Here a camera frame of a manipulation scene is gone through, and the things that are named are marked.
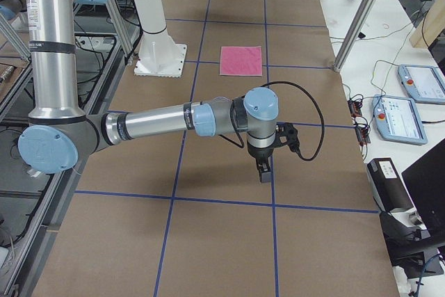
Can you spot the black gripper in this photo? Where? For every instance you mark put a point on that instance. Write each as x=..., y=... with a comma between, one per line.
x=260, y=154

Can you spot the pink towel white edging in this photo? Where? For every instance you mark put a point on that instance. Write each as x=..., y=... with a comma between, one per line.
x=241, y=61

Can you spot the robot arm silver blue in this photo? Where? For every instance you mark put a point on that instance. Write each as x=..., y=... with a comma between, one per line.
x=255, y=113

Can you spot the near teach pendant blue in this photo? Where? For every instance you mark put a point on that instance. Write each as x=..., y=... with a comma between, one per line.
x=397, y=119

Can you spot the teach pendant blue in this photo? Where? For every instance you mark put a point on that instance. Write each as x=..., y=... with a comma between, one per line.
x=423, y=83
x=397, y=119

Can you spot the far teach pendant blue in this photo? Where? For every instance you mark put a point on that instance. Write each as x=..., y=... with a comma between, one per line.
x=423, y=83

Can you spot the brown paper table cover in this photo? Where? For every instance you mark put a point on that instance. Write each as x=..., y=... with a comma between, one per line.
x=184, y=215

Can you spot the black box white label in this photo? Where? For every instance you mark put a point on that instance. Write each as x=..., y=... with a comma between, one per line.
x=388, y=188

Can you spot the black monitor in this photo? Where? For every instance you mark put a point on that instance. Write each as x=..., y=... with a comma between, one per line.
x=424, y=180

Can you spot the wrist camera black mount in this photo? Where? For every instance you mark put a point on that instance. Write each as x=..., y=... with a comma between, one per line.
x=287, y=134

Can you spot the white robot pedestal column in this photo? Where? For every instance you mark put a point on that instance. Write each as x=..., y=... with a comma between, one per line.
x=158, y=54

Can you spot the aluminium frame post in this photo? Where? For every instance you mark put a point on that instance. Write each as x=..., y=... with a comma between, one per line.
x=352, y=34

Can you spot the aluminium frame rail structure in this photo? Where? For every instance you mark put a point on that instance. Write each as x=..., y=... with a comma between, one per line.
x=58, y=141

